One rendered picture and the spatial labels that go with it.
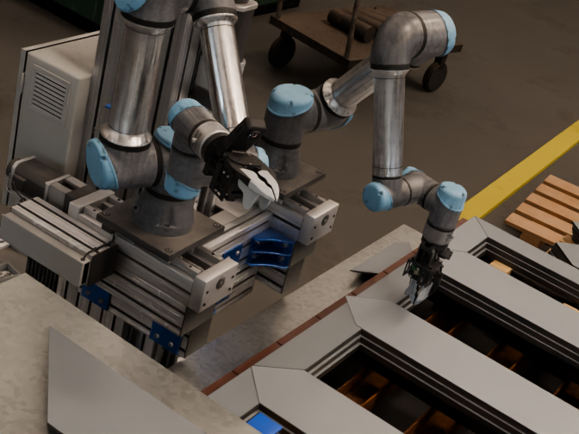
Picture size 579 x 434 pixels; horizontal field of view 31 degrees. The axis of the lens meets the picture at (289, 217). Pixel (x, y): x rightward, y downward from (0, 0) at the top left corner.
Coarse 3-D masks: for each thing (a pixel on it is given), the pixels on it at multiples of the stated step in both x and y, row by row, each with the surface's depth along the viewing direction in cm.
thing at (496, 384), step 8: (496, 368) 263; (504, 368) 264; (488, 376) 258; (496, 376) 259; (504, 376) 260; (512, 376) 261; (520, 376) 262; (480, 384) 255; (488, 384) 256; (496, 384) 256; (504, 384) 257; (512, 384) 258; (472, 392) 251; (480, 392) 252; (488, 392) 253; (496, 392) 254; (504, 392) 254; (488, 400) 250; (496, 400) 251
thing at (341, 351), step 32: (480, 256) 322; (512, 256) 321; (448, 288) 297; (576, 288) 313; (512, 320) 289; (352, 352) 261; (384, 352) 260; (576, 352) 281; (416, 384) 257; (448, 384) 253; (480, 416) 249
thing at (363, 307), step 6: (360, 300) 274; (366, 300) 275; (372, 300) 276; (378, 300) 277; (384, 300) 277; (354, 306) 271; (360, 306) 272; (366, 306) 273; (372, 306) 273; (378, 306) 274; (354, 312) 269; (360, 312) 269; (366, 312) 270; (372, 312) 271; (354, 318) 266; (360, 318) 267
